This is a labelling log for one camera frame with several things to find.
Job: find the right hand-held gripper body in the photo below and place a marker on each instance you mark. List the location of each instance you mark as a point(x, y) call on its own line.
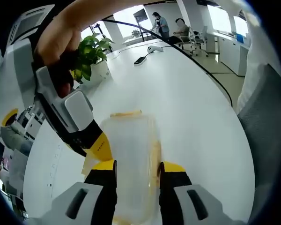
point(63, 75)

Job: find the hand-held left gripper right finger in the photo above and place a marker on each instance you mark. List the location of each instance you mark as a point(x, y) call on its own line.
point(175, 199)

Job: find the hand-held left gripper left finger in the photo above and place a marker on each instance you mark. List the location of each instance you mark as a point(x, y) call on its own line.
point(100, 199)

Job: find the yellow plastic buckle part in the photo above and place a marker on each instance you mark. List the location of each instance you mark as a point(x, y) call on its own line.
point(125, 114)
point(155, 154)

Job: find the clear plastic box with buckle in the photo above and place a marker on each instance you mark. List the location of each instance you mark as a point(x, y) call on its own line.
point(131, 152)

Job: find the person's right hand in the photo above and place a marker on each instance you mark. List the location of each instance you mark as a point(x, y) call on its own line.
point(56, 39)

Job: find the green potted plant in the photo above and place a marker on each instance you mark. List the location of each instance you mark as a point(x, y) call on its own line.
point(93, 49)

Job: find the ceiling air conditioner vent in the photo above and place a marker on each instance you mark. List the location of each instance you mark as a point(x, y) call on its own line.
point(32, 21)

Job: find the black remote on table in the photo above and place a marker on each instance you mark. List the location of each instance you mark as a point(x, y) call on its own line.
point(140, 60)

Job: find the small potted plant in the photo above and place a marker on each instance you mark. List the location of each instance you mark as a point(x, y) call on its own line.
point(135, 33)

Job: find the white handheld controller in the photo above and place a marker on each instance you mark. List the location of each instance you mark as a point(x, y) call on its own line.
point(154, 49)

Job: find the white mesh office chair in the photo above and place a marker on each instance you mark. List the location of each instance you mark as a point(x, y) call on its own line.
point(264, 129)

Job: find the white swivel office chair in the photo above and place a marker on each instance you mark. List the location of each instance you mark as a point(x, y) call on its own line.
point(196, 39)

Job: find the white cabinet row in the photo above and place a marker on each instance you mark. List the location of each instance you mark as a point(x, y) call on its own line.
point(229, 54)

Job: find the person's white clothing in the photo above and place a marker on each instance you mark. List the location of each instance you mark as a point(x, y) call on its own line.
point(255, 58)

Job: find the blue box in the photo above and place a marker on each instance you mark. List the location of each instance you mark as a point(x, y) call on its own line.
point(240, 38)

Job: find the wall mounted black monitor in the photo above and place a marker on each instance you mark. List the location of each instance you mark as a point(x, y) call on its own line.
point(140, 14)

